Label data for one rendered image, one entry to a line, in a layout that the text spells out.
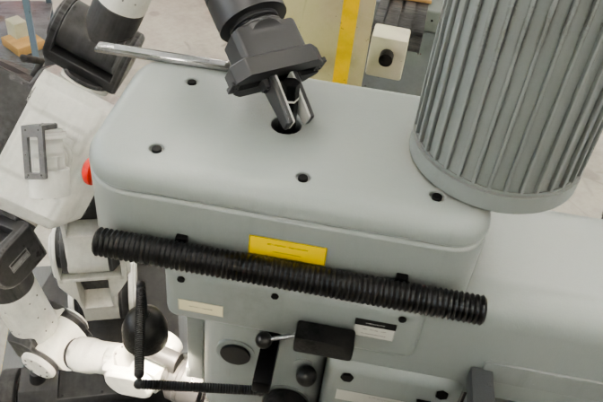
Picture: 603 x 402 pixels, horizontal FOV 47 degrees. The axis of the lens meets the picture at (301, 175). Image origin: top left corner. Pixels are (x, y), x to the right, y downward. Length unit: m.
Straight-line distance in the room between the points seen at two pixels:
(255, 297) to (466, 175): 0.31
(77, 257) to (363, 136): 1.16
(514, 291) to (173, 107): 0.48
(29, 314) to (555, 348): 0.97
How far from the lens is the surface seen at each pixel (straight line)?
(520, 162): 0.74
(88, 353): 1.48
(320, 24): 2.71
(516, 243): 0.95
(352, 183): 0.76
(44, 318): 1.49
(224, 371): 1.07
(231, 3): 0.83
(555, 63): 0.67
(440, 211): 0.76
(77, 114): 1.28
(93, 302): 2.13
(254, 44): 0.81
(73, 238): 1.82
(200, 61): 0.94
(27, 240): 1.35
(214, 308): 0.91
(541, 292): 0.90
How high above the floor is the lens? 2.38
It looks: 40 degrees down
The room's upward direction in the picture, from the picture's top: 7 degrees clockwise
